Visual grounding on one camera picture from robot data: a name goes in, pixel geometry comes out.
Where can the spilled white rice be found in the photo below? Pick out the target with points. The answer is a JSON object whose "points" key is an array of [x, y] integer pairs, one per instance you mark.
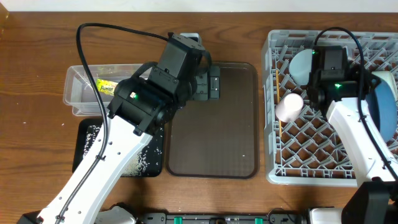
{"points": [[140, 161]]}

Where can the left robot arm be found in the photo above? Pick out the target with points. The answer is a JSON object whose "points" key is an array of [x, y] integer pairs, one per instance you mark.
{"points": [[137, 111]]}

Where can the grey dishwasher rack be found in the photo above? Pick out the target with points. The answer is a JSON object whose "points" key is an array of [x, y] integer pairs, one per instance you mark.
{"points": [[310, 151]]}

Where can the brown serving tray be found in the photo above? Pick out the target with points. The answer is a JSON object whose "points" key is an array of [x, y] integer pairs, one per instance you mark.
{"points": [[219, 138]]}

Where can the clear plastic bin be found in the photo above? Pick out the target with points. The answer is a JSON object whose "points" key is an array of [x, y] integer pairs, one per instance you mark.
{"points": [[78, 92]]}

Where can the mint green bowl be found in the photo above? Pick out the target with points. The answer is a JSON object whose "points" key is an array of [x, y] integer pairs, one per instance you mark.
{"points": [[388, 77]]}

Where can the yellow green snack wrapper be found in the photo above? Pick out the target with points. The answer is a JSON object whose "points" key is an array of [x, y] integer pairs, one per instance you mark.
{"points": [[105, 86]]}

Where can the pink cup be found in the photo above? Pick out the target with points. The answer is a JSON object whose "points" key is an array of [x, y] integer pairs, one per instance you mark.
{"points": [[289, 108]]}

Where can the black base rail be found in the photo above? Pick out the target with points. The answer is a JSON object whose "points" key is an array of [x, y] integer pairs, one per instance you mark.
{"points": [[275, 217]]}

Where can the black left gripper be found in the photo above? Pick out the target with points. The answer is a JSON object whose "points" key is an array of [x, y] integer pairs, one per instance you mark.
{"points": [[205, 89]]}

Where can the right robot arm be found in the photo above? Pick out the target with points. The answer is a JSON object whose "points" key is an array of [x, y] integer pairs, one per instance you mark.
{"points": [[361, 107]]}

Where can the black tray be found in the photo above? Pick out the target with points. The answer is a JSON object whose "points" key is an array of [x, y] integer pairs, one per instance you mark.
{"points": [[152, 155]]}

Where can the wooden chopstick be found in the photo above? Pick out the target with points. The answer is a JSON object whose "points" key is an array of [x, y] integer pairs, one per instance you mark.
{"points": [[278, 99]]}

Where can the light blue bowl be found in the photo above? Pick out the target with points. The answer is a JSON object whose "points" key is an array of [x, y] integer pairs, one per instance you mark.
{"points": [[300, 67]]}

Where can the dark blue plate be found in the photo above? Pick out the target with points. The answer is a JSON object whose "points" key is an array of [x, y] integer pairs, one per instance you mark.
{"points": [[382, 108]]}

